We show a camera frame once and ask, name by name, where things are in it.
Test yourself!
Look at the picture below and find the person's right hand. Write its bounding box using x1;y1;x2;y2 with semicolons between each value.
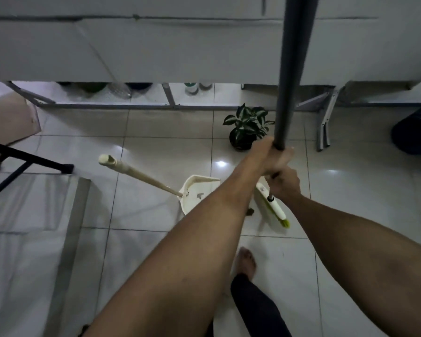
266;167;302;205

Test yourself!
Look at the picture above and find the grey metal counter frame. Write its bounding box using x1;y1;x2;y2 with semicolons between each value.
6;81;421;152

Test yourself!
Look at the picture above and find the person's black trouser leg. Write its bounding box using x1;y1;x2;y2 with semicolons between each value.
205;274;292;337

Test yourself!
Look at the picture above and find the grey-handled white green broom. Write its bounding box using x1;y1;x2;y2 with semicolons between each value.
254;0;320;229

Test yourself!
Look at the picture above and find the clear glass bowl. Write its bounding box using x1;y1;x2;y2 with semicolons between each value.
107;82;132;101

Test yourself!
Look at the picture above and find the person's bare foot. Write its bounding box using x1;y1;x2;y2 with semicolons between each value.
236;246;259;282

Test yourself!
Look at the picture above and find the person's left forearm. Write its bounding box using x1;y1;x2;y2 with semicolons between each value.
83;152;267;337

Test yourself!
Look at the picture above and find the person's left hand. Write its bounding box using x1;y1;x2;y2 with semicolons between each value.
246;136;295;177

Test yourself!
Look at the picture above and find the dark blue plastic bin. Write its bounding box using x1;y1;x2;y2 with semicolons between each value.
391;99;421;155

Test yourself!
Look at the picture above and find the glass table with metal edge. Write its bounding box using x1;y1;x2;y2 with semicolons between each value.
0;173;92;337

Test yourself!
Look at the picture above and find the person's right forearm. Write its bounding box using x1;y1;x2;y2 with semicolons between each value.
284;193;421;337

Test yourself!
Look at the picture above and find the white dustpan with cream handle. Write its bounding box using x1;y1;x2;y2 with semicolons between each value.
98;154;221;216

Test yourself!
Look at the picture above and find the black metal frame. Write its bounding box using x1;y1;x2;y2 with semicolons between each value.
0;139;75;205

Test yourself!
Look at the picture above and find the green bowl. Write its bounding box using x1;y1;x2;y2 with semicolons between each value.
78;82;109;98

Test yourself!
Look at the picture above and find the potted plant in black pot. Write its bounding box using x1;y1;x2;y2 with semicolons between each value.
223;103;276;152

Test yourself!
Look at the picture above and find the brown cardboard box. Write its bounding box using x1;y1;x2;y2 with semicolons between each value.
0;90;42;166

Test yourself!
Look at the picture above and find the white counter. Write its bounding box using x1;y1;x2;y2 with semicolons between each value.
0;0;421;89

